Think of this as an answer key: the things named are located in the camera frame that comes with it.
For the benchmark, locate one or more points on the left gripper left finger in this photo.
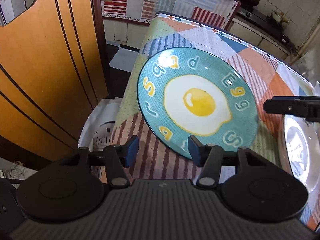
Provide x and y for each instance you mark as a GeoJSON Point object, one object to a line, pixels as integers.
{"type": "Point", "coordinates": [114, 158]}

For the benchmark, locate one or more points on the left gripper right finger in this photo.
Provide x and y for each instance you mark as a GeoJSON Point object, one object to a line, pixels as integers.
{"type": "Point", "coordinates": [210, 158]}

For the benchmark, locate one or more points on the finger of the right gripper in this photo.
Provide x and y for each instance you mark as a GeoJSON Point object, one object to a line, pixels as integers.
{"type": "Point", "coordinates": [307, 107]}

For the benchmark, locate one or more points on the large white Morning Honey plate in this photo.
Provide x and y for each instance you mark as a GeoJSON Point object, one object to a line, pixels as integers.
{"type": "Point", "coordinates": [298, 143]}

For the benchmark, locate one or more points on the teal fried egg plate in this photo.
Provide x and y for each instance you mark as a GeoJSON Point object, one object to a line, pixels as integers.
{"type": "Point", "coordinates": [187, 91]}

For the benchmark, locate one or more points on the patchwork table cloth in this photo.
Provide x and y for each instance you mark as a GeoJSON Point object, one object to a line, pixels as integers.
{"type": "Point", "coordinates": [255, 199]}

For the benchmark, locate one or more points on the black gas stove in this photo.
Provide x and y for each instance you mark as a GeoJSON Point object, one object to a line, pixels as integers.
{"type": "Point", "coordinates": [267, 24]}

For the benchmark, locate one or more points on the wooden chair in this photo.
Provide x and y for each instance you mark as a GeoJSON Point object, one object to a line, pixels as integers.
{"type": "Point", "coordinates": [51, 77]}

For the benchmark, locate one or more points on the patchwork counter cloth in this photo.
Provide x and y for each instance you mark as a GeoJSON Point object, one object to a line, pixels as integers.
{"type": "Point", "coordinates": [216, 13]}

